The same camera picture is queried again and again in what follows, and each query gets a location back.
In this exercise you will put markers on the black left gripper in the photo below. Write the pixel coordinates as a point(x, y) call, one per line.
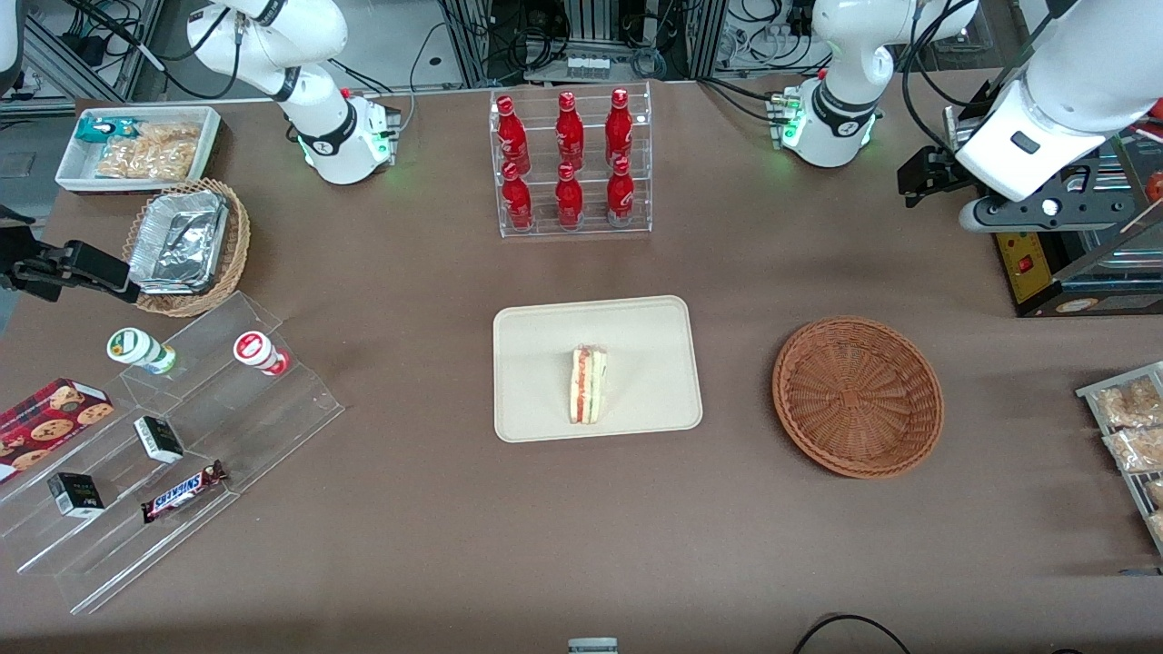
point(936, 174)

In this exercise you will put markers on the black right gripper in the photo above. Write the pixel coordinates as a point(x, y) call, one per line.
point(44, 264)

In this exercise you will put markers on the triangular sandwich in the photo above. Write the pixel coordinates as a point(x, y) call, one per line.
point(588, 386)

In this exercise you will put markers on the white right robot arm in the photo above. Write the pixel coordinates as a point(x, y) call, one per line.
point(273, 36)

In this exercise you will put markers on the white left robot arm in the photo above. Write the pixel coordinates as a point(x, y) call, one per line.
point(1081, 64)

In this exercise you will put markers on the oval wicker basket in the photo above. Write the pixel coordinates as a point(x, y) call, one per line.
point(238, 236)

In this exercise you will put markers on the round brown wicker basket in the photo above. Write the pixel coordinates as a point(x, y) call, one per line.
point(859, 395)

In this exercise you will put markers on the grey tray with snack bags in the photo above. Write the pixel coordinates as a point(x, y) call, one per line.
point(1127, 486)

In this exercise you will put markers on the beige plastic tray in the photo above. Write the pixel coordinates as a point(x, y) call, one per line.
point(536, 368)

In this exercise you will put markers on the stack of foil trays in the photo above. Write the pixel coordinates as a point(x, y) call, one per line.
point(177, 241)

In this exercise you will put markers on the green lid yogurt cup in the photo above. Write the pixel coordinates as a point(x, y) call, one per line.
point(136, 347)

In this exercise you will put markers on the white rectangular snack bin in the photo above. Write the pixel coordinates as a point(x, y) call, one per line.
point(73, 173)

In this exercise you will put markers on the clear cracker bag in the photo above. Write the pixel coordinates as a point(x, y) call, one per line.
point(145, 162)
point(173, 133)

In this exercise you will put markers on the teal snack packet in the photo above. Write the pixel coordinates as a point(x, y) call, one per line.
point(95, 129)

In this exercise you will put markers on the black food warmer machine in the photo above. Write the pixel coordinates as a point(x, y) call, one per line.
point(1036, 282)

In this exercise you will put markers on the red cookie box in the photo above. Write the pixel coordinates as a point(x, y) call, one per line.
point(50, 422)

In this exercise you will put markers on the red lid yogurt cup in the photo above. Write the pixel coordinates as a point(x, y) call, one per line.
point(254, 349)

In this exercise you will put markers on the small black box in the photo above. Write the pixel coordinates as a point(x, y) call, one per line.
point(159, 440)
point(74, 495)

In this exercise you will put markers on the clear acrylic stepped display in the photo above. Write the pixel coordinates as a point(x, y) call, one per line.
point(273, 418)

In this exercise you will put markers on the Snickers bar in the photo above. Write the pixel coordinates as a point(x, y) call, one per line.
point(182, 491)

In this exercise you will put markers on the red cola bottle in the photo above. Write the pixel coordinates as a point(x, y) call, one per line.
point(513, 136)
point(569, 198)
point(621, 195)
point(571, 132)
point(517, 200)
point(619, 127)

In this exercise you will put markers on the clear fried snack bag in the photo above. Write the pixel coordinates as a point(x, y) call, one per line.
point(1158, 525)
point(1136, 450)
point(1127, 404)
point(1156, 490)

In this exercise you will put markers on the white power strip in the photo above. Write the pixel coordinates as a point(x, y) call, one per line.
point(588, 65)

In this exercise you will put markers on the clear acrylic bottle rack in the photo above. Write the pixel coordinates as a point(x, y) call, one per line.
point(545, 232)

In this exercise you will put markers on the grey white device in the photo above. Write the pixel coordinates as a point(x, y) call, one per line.
point(592, 646)

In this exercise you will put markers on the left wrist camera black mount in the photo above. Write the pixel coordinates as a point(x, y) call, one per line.
point(1036, 213)

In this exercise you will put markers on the aluminium frame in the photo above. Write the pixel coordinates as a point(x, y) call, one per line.
point(472, 36)

